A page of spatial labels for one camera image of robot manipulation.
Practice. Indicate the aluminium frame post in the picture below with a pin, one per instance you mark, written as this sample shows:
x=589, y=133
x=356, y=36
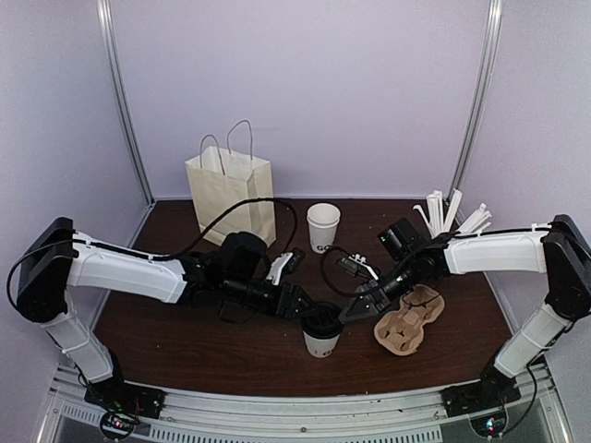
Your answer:
x=105, y=17
x=489, y=52

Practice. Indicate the white paper cup stack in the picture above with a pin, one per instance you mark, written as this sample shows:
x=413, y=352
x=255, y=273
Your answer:
x=323, y=220

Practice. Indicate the black cup lid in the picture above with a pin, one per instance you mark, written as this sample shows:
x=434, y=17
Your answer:
x=324, y=323

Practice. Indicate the right aluminium frame post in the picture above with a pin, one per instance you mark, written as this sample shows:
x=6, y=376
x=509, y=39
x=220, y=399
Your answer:
x=489, y=52

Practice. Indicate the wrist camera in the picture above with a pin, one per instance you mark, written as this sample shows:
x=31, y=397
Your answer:
x=285, y=264
x=357, y=266

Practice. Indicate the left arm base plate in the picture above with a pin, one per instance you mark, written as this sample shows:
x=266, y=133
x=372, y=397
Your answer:
x=125, y=405

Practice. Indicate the white paper bag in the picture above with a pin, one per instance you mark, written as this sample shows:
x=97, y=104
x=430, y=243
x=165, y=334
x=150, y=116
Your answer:
x=232, y=192

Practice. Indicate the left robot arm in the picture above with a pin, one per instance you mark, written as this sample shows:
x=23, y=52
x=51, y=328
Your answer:
x=61, y=257

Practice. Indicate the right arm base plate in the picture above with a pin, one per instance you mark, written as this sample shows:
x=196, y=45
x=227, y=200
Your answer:
x=484, y=402

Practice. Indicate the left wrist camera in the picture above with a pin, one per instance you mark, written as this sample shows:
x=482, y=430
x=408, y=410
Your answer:
x=285, y=264

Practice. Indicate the left aluminium frame post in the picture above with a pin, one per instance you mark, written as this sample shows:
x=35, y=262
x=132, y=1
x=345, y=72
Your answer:
x=105, y=17

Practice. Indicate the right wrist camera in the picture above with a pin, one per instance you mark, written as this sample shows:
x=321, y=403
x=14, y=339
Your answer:
x=357, y=266

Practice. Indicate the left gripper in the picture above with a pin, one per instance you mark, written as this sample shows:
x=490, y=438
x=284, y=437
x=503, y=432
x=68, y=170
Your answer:
x=289, y=311

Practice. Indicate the white wrapped stirrers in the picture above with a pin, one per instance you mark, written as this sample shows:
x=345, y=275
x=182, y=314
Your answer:
x=440, y=218

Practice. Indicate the cardboard cup carrier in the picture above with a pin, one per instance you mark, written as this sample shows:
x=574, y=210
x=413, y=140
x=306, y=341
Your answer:
x=401, y=331

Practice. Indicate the front aluminium rail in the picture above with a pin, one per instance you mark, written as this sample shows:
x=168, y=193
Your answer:
x=409, y=416

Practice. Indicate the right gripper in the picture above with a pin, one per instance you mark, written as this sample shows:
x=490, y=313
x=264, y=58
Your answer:
x=374, y=305

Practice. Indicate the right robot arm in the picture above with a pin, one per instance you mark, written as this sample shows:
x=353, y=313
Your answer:
x=556, y=249

